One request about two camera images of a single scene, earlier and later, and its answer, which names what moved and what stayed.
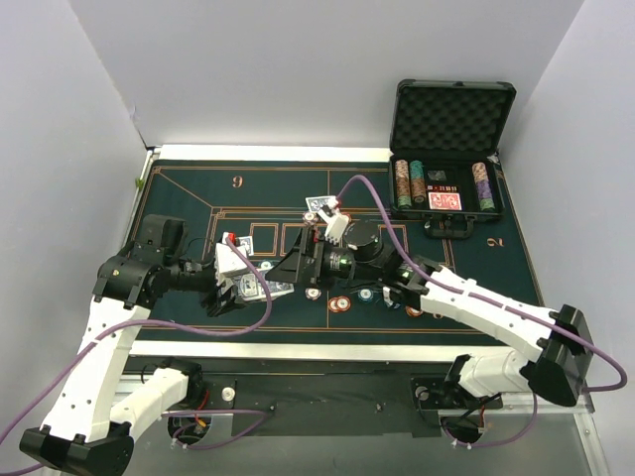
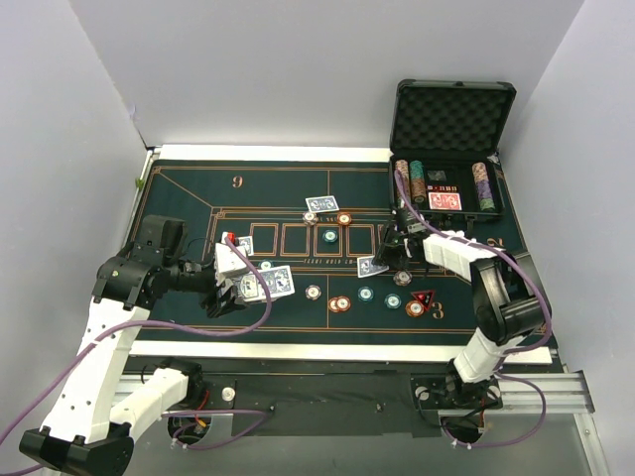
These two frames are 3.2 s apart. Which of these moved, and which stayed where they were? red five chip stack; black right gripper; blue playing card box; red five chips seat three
Moved: black right gripper
Stayed: blue playing card box; red five chip stack; red five chips seat three
